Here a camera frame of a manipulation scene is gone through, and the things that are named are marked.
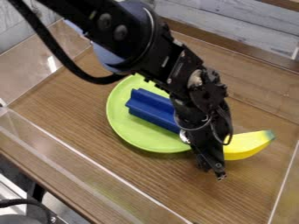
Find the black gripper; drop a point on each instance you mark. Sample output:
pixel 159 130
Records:
pixel 208 133

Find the yellow toy banana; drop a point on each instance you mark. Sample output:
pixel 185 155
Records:
pixel 247 144

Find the green round plate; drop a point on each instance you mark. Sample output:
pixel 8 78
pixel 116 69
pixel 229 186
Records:
pixel 137 132

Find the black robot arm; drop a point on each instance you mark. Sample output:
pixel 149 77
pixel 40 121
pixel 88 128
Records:
pixel 136 45

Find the blue star-shaped block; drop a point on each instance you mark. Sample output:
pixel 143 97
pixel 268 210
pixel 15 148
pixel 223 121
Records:
pixel 152 108

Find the clear acrylic tray enclosure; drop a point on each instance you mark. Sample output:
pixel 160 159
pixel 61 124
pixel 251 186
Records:
pixel 56 137

